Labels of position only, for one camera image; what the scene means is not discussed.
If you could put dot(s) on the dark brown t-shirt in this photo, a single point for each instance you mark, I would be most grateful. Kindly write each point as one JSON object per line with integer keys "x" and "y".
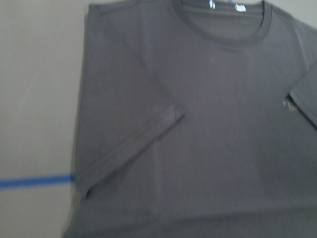
{"x": 197, "y": 119}

